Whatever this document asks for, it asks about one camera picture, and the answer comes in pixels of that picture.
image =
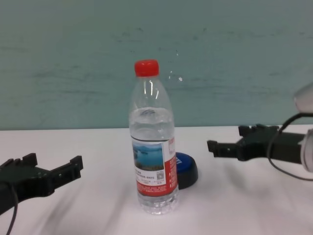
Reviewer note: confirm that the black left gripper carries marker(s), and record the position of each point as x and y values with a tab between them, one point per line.
24	183

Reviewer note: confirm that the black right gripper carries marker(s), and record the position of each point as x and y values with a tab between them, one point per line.
259	147

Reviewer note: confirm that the blue push button black base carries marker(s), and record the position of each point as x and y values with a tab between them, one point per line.
187	169

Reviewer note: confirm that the clear water bottle red cap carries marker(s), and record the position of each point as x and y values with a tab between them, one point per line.
152	137

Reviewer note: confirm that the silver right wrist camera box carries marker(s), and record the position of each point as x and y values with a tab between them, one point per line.
305	100

